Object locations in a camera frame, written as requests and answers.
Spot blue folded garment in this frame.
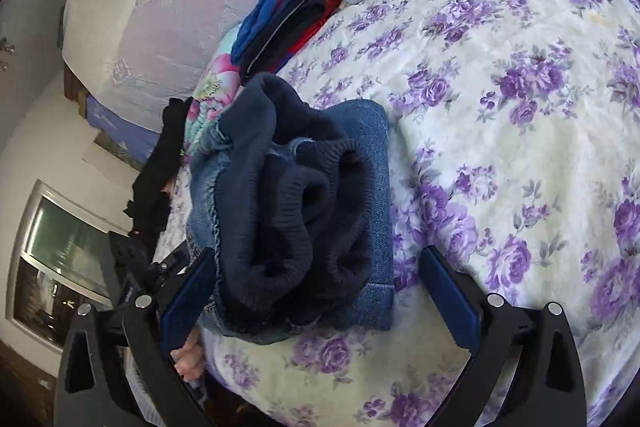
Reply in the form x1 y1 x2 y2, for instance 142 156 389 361
235 0 296 58

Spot black and red folded pants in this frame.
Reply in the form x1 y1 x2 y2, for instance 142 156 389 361
240 0 343 80

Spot white framed window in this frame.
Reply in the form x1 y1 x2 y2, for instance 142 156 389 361
7 179 128 350

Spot black cloth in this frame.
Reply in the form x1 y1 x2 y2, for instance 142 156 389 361
124 97 193 238

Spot blue bed base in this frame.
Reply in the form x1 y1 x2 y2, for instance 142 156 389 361
85 94 161 170

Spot bed with white embossed sheet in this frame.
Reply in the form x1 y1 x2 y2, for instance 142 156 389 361
60 0 351 132

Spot person's left hand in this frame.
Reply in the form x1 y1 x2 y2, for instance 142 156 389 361
173 336 207 381

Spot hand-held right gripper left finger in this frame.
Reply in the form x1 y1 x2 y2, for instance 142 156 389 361
52 247 217 427

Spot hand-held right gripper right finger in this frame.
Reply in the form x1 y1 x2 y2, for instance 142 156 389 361
421 246 590 427

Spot blue denim pants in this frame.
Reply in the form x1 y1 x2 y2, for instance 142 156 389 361
187 73 396 347

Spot teal floral cloth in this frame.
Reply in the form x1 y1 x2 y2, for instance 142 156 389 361
182 24 251 158

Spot wooden bed frame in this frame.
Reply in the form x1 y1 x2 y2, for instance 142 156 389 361
62 67 90 118

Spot purple floral blanket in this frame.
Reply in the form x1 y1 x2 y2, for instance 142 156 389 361
165 0 640 427

